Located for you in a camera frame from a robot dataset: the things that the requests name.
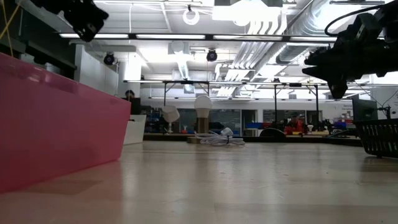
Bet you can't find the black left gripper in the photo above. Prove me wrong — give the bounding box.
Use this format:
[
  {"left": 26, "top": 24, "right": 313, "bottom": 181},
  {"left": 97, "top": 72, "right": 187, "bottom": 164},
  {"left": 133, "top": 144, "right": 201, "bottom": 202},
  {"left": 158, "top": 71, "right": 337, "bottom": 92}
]
[{"left": 30, "top": 0, "right": 109, "bottom": 43}]

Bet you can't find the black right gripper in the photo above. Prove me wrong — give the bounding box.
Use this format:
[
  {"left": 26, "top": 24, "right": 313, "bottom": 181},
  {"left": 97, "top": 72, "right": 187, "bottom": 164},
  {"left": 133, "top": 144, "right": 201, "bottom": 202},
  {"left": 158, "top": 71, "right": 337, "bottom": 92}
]
[{"left": 302, "top": 37, "right": 398, "bottom": 100}]

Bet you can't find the pink plastic tray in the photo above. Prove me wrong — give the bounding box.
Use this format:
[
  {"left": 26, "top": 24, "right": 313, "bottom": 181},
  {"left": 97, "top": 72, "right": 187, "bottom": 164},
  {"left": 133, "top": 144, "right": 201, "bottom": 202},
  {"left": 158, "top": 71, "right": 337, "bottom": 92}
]
[{"left": 0, "top": 52, "right": 131, "bottom": 194}]

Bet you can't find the black computer monitor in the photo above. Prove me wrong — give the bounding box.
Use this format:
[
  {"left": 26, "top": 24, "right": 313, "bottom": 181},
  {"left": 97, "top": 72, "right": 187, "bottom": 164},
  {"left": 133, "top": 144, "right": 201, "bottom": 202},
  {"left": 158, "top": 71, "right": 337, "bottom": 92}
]
[{"left": 352, "top": 98, "right": 379, "bottom": 122}]

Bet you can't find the black mesh basket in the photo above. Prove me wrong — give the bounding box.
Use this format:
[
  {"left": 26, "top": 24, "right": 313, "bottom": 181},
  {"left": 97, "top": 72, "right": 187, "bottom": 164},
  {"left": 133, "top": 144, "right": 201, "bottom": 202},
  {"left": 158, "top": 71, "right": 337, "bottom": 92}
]
[{"left": 353, "top": 118, "right": 398, "bottom": 159}]

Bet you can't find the overhead LED light bar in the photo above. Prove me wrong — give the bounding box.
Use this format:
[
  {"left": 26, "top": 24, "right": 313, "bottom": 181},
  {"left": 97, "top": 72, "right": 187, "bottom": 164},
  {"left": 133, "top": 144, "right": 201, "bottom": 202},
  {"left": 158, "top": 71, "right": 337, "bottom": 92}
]
[{"left": 58, "top": 32, "right": 341, "bottom": 43}]

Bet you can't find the white plastic bin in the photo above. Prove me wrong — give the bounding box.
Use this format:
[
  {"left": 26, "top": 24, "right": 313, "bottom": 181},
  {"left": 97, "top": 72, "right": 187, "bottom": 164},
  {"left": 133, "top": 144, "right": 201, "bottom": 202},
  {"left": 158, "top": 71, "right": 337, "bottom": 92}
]
[{"left": 123, "top": 114, "right": 147, "bottom": 146}]

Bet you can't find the white faceted object on stand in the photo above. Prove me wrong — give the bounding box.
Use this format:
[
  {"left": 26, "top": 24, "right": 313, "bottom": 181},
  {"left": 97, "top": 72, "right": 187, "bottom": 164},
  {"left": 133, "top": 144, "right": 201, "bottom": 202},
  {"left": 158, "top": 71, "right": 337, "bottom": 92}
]
[{"left": 162, "top": 105, "right": 180, "bottom": 133}]

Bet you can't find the white light bulb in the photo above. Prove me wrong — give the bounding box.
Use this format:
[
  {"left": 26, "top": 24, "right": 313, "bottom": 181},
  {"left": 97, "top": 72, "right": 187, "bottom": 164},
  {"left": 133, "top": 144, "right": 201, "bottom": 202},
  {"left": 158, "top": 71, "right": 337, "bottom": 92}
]
[{"left": 194, "top": 95, "right": 213, "bottom": 118}]

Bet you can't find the black metal frame stand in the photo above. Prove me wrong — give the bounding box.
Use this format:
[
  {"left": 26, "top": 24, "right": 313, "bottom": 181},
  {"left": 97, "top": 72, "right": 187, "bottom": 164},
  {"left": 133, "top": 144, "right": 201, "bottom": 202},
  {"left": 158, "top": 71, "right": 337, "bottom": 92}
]
[
  {"left": 162, "top": 80, "right": 211, "bottom": 134},
  {"left": 272, "top": 82, "right": 320, "bottom": 125}
]

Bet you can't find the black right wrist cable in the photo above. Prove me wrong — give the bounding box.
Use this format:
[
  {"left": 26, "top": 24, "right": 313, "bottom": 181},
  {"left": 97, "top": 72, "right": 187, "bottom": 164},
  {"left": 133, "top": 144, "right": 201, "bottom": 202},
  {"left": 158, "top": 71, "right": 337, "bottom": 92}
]
[{"left": 324, "top": 3, "right": 385, "bottom": 37}]

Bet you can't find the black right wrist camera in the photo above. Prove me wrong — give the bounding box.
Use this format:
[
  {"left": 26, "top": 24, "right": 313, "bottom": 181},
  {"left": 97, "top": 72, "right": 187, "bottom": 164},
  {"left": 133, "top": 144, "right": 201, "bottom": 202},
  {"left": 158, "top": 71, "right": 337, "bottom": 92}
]
[{"left": 337, "top": 12, "right": 383, "bottom": 44}]

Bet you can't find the round ceiling ring light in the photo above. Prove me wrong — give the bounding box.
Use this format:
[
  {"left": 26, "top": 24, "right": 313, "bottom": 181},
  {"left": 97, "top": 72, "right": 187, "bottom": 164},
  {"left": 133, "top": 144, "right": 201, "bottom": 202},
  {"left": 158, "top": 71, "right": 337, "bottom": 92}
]
[{"left": 182, "top": 7, "right": 200, "bottom": 26}]

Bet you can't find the white lamp cable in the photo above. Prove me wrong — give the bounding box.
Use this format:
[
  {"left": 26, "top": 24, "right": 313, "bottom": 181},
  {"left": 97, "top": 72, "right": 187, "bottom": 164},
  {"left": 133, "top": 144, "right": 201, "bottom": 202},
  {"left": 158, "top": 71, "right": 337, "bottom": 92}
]
[{"left": 195, "top": 129, "right": 246, "bottom": 147}]

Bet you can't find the black aluminium table frame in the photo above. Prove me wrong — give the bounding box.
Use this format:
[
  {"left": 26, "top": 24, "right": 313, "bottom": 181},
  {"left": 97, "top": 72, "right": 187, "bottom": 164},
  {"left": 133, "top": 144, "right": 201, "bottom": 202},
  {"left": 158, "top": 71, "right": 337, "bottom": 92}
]
[{"left": 143, "top": 133, "right": 363, "bottom": 147}]

